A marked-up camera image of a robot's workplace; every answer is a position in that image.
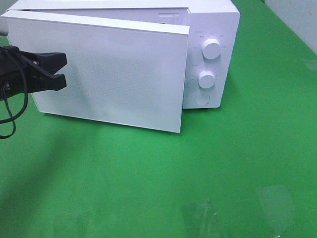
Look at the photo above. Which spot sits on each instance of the white microwave knob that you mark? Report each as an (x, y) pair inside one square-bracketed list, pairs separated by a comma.
[(206, 79), (211, 48)]

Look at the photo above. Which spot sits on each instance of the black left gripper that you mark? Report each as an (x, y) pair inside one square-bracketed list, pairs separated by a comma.
[(17, 76)]

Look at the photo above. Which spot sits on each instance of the round door release button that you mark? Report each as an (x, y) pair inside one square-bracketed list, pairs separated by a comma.
[(202, 99)]

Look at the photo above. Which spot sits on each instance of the white microwave door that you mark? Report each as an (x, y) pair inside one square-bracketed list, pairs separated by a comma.
[(119, 71)]

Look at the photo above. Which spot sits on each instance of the white microwave oven body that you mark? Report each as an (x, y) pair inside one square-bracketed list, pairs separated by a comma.
[(198, 19)]

